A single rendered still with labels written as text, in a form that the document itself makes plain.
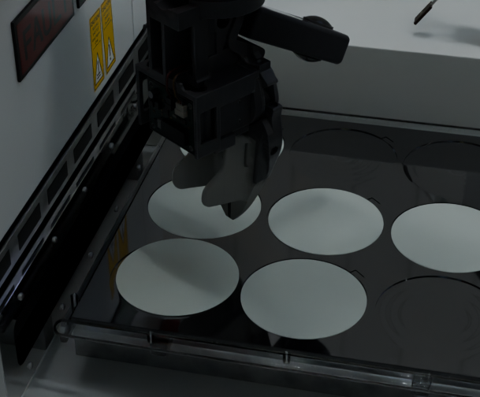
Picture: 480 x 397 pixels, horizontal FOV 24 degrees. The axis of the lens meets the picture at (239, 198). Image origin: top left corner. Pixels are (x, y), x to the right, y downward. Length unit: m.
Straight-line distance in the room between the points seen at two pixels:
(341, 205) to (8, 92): 0.33
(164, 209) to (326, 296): 0.18
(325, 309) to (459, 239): 0.15
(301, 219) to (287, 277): 0.08
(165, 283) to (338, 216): 0.17
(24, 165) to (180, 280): 0.16
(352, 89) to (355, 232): 0.23
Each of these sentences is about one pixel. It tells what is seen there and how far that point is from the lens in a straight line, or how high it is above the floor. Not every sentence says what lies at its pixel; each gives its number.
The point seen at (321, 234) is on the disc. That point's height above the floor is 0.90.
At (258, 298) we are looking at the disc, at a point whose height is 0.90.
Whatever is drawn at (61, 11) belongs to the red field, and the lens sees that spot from 0.92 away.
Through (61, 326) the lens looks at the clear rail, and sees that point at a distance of 0.90.
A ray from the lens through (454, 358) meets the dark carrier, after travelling 0.88.
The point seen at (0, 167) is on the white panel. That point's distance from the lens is 0.84.
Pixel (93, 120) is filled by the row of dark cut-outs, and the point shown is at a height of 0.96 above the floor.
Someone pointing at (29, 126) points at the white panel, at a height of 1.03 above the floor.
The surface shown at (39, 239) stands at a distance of 0.92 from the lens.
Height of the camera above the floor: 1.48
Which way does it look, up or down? 34 degrees down
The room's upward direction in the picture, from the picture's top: straight up
